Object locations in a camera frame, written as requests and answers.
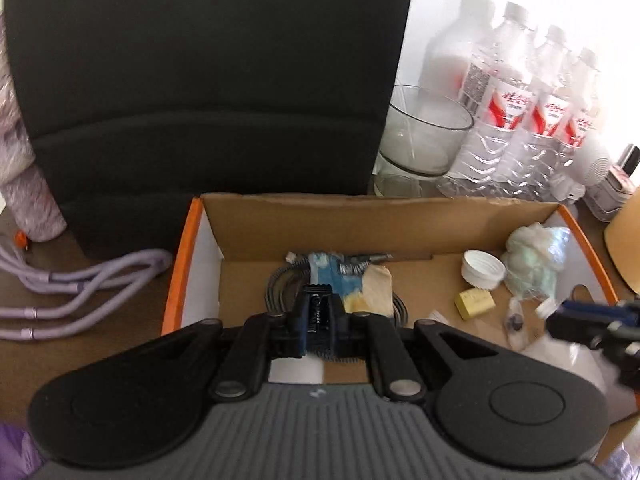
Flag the white bottle cap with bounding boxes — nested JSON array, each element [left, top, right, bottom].
[[461, 250, 507, 290]]

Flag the glass bowl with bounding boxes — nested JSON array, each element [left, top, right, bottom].
[[377, 85, 475, 178]]

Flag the purple cloth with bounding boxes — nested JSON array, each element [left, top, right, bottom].
[[0, 422, 43, 480], [605, 435, 640, 480]]

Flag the crumpled green plastic bag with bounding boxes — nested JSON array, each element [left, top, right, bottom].
[[501, 222, 572, 303]]

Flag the white tissue paper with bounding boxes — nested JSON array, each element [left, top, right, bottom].
[[515, 335, 608, 411]]

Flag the clear water bottle red label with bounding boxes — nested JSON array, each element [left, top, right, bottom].
[[440, 2, 538, 196], [500, 25, 571, 196], [545, 47, 601, 191]]

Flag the black hair clip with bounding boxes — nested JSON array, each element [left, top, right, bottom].
[[297, 282, 361, 363]]

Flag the white box of small things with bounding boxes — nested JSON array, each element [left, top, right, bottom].
[[582, 165, 636, 223]]

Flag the cardboard box with orange rim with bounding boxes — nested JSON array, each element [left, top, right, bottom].
[[161, 192, 640, 466]]

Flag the black chair backrest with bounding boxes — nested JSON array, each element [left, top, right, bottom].
[[5, 0, 418, 261]]

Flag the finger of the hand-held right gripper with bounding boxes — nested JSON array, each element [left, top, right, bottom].
[[557, 296, 640, 323], [545, 312, 640, 391]]

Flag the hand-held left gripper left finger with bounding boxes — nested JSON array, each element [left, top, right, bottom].
[[165, 295, 311, 403]]

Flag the pink patterned roll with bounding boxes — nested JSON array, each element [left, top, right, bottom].
[[0, 10, 68, 243]]

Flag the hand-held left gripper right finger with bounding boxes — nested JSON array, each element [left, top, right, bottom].
[[332, 297, 481, 403]]

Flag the yellow eraser block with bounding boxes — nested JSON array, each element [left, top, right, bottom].
[[454, 287, 496, 320]]

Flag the tan paper scrap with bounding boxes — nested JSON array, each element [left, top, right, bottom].
[[345, 266, 393, 317]]

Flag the small clear plastic packet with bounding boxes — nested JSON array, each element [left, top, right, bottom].
[[502, 296, 526, 351]]

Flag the white opaque plastic bottle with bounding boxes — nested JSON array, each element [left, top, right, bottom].
[[417, 0, 496, 106]]

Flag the lilac cord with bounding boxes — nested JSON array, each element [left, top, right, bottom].
[[0, 245, 173, 343]]

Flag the white round speaker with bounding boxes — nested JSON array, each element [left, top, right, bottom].
[[550, 135, 613, 203]]

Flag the blue white wrapper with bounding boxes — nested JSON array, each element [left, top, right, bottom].
[[306, 251, 368, 311]]

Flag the grey braided cable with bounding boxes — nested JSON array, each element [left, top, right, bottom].
[[267, 250, 408, 331]]

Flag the small glass jar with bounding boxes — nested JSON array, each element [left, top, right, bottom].
[[372, 172, 426, 198]]

